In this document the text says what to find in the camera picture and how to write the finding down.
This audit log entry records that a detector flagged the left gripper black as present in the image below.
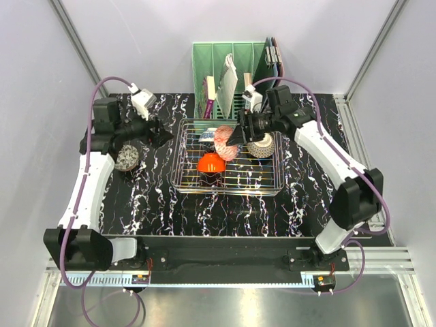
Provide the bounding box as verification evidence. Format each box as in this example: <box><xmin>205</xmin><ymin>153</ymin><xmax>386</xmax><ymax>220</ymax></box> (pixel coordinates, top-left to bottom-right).
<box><xmin>115</xmin><ymin>106</ymin><xmax>174</xmax><ymax>149</ymax></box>

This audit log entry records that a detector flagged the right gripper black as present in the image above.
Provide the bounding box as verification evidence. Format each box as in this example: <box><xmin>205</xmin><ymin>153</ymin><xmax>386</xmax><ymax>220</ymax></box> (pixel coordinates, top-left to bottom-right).
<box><xmin>226</xmin><ymin>109</ymin><xmax>279</xmax><ymax>147</ymax></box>

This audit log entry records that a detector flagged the red geometric patterned bowl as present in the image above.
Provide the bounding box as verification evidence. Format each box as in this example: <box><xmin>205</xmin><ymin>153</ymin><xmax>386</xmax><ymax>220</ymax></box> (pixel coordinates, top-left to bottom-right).
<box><xmin>214</xmin><ymin>125</ymin><xmax>238</xmax><ymax>161</ymax></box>

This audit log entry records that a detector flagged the blue white porcelain bowl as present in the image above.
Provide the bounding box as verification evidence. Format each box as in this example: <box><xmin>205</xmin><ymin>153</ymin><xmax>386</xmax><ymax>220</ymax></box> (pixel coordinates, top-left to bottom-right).
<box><xmin>199</xmin><ymin>127</ymin><xmax>217</xmax><ymax>143</ymax></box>

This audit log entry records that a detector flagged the orange plastic bowl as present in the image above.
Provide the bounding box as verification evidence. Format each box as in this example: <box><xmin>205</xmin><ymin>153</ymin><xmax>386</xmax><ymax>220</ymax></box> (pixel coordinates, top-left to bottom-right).
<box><xmin>197</xmin><ymin>153</ymin><xmax>226</xmax><ymax>173</ymax></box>

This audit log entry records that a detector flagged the brown floral patterned bowl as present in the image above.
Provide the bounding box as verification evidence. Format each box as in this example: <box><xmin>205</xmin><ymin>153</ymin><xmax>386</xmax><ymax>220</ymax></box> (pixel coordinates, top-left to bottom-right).
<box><xmin>114</xmin><ymin>144</ymin><xmax>139</xmax><ymax>172</ymax></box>

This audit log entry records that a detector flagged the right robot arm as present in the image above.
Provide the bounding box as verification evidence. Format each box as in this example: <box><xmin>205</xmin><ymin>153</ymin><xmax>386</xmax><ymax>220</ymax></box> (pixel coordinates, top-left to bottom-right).
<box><xmin>227</xmin><ymin>84</ymin><xmax>384</xmax><ymax>270</ymax></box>

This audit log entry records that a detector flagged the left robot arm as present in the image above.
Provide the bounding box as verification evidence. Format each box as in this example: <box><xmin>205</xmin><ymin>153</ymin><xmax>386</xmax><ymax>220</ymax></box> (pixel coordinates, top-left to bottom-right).
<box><xmin>43</xmin><ymin>93</ymin><xmax>173</xmax><ymax>271</ymax></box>

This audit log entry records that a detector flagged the white spiral notebook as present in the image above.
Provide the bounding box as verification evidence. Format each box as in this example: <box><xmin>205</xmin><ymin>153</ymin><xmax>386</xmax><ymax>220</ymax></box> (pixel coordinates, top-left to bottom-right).
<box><xmin>216</xmin><ymin>53</ymin><xmax>238</xmax><ymax>119</ymax></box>

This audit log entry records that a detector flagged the purple illustrated book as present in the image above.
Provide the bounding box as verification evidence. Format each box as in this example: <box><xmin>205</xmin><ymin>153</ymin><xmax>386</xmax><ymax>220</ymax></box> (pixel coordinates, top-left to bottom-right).
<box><xmin>202</xmin><ymin>76</ymin><xmax>216</xmax><ymax>119</ymax></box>

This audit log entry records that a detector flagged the blue spine book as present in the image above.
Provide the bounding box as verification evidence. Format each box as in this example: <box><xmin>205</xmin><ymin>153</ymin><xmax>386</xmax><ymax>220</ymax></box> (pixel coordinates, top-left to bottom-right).
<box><xmin>243</xmin><ymin>73</ymin><xmax>254</xmax><ymax>96</ymax></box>

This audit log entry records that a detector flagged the dark green clipboard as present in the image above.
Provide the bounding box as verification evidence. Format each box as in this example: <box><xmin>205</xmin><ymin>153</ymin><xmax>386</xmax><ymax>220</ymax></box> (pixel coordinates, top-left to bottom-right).
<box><xmin>253</xmin><ymin>37</ymin><xmax>284</xmax><ymax>82</ymax></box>

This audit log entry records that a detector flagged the green plastic file organizer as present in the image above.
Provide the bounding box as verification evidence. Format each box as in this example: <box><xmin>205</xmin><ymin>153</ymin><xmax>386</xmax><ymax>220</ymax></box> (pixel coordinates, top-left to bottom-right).
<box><xmin>192</xmin><ymin>37</ymin><xmax>278</xmax><ymax>120</ymax></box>

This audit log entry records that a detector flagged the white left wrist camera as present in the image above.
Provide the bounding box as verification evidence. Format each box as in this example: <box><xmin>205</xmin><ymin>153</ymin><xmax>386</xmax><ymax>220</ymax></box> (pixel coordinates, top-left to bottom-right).
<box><xmin>128</xmin><ymin>83</ymin><xmax>157</xmax><ymax>121</ymax></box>

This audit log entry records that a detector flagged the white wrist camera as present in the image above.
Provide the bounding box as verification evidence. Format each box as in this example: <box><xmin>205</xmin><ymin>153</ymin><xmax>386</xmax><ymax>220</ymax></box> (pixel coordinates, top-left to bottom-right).
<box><xmin>128</xmin><ymin>83</ymin><xmax>157</xmax><ymax>121</ymax></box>
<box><xmin>243</xmin><ymin>84</ymin><xmax>263</xmax><ymax>112</ymax></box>

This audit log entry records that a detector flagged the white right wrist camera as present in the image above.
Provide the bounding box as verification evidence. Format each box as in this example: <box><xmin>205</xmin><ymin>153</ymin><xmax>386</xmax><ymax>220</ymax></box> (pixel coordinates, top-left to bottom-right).
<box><xmin>243</xmin><ymin>84</ymin><xmax>263</xmax><ymax>112</ymax></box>

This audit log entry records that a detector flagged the metal wire dish rack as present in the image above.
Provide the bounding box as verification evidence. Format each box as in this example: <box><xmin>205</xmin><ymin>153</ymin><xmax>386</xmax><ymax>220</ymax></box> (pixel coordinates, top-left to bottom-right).
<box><xmin>170</xmin><ymin>118</ymin><xmax>284</xmax><ymax>196</ymax></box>

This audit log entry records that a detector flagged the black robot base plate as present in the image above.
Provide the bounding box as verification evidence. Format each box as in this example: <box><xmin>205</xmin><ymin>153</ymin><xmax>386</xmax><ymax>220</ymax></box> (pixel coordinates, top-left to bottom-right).
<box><xmin>110</xmin><ymin>235</ymin><xmax>349</xmax><ymax>272</ymax></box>

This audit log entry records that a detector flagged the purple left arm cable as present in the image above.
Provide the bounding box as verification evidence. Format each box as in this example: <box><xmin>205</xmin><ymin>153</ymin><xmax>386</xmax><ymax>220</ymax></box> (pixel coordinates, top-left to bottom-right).
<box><xmin>59</xmin><ymin>76</ymin><xmax>147</xmax><ymax>325</ymax></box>

